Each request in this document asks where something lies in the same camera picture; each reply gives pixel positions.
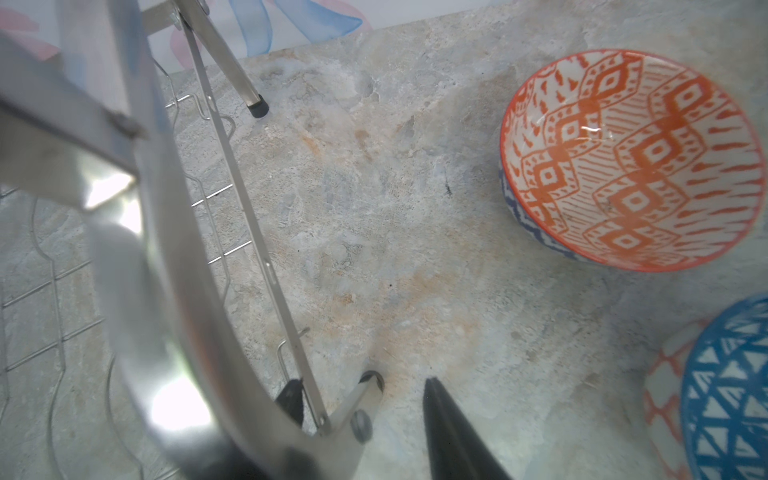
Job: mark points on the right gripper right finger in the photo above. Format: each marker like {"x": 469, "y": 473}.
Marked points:
{"x": 455, "y": 449}

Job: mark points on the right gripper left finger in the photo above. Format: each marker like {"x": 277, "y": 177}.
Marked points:
{"x": 291, "y": 401}

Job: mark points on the steel two-tier dish rack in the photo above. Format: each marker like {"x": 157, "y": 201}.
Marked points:
{"x": 96, "y": 137}

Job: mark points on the blue triangle patterned bowl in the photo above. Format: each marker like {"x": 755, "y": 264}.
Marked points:
{"x": 705, "y": 396}

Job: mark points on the red patterned ceramic bowl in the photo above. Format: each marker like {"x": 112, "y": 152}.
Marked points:
{"x": 630, "y": 160}

